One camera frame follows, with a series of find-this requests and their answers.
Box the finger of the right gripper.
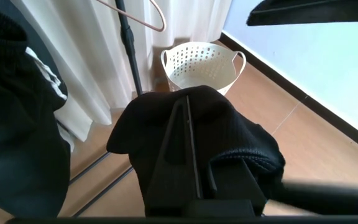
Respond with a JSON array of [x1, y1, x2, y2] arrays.
[[273, 182, 358, 216], [246, 0, 358, 27]]

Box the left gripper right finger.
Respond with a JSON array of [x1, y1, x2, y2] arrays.
[[203, 159, 267, 217]]

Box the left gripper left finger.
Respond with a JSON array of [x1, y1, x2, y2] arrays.
[[144, 96, 202, 217]]

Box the black garment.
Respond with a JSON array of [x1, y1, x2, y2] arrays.
[[106, 85, 287, 217]]

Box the pink clothes hanger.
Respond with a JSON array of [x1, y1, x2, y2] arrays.
[[96, 0, 167, 32]]

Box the black shorts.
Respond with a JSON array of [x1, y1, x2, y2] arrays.
[[0, 0, 71, 218]]

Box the white laundry basket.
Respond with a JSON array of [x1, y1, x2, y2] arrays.
[[160, 41, 247, 96]]

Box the black clothes rack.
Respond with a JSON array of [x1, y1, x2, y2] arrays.
[[68, 0, 144, 218]]

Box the beige curtain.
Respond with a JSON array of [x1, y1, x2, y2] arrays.
[[11, 0, 232, 152]]

